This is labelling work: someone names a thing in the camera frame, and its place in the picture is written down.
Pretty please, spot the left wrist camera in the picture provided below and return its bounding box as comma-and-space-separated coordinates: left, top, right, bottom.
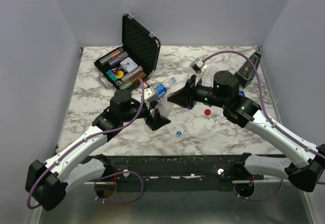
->
144, 87, 157, 105

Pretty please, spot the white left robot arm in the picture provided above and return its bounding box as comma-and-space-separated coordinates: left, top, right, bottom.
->
25, 85, 170, 211

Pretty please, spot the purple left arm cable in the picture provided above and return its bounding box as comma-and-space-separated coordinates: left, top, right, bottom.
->
26, 79, 145, 210

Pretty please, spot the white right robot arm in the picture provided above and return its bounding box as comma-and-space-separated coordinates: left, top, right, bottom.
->
168, 71, 324, 193

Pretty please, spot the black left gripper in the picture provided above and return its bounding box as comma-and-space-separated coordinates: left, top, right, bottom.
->
121, 100, 171, 131

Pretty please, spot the black poker chip case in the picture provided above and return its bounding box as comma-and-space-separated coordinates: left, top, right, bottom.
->
94, 13, 161, 90

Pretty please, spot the blue label pepsi bottle lying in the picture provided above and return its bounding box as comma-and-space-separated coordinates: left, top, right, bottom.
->
154, 77, 176, 101

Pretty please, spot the red label plastic bottle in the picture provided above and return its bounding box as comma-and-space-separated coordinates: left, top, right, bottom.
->
144, 98, 174, 134

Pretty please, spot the black metronome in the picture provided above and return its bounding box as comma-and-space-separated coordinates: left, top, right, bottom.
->
234, 51, 262, 88

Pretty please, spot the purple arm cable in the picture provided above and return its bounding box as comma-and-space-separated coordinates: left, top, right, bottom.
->
202, 50, 325, 201
26, 79, 145, 210

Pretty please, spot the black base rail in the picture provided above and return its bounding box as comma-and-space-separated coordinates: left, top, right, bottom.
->
95, 153, 264, 193

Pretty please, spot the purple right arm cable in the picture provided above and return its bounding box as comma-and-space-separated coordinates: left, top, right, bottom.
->
202, 50, 325, 201

